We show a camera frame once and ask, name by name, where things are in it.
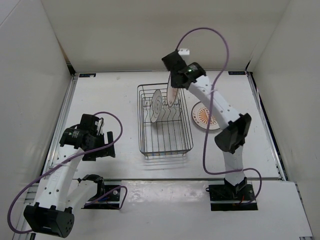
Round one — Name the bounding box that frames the white plate red pattern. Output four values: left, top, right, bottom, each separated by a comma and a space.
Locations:
166, 74, 180, 107

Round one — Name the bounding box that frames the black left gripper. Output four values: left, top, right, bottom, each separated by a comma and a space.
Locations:
83, 131, 115, 161

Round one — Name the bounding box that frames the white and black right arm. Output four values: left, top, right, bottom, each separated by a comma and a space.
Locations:
161, 50, 252, 200

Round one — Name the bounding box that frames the wire dish rack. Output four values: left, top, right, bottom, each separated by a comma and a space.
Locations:
137, 83, 194, 159

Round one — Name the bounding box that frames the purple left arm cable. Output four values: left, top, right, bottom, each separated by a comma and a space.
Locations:
6, 111, 128, 235

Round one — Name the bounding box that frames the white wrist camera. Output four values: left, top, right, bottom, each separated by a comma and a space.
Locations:
178, 48, 190, 56
96, 117, 104, 136

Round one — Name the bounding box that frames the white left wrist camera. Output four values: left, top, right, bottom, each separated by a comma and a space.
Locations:
96, 117, 104, 136

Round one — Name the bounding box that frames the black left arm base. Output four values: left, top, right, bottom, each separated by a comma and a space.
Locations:
82, 185, 121, 210

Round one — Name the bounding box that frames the orange sunburst plate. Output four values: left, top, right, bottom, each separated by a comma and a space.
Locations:
191, 101, 220, 131

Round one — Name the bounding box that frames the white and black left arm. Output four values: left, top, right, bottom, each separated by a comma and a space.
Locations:
23, 114, 116, 238

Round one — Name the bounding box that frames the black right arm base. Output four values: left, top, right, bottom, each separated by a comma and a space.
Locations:
205, 184, 258, 212

